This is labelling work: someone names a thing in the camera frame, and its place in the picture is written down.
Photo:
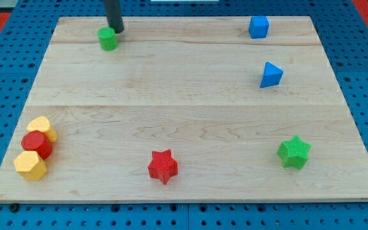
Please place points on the yellow heart block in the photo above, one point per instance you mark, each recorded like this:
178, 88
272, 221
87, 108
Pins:
43, 124

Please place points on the green cylinder block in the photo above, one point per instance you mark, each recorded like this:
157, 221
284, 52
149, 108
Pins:
107, 38

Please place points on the blue triangle block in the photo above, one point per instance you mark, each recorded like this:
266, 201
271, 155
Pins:
271, 75

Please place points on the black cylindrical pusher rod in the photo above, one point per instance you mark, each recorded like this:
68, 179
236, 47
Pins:
114, 15

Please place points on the red cylinder block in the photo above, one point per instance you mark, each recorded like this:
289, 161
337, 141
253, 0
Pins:
37, 141

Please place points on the yellow hexagon block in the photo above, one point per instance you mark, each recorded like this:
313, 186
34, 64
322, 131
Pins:
30, 165

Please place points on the red star block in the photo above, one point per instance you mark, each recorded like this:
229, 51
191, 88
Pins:
162, 166

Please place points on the green star block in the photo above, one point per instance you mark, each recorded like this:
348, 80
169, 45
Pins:
294, 152

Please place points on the blue cube block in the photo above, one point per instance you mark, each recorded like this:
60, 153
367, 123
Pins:
259, 26

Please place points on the light wooden board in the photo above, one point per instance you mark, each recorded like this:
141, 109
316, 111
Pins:
192, 85

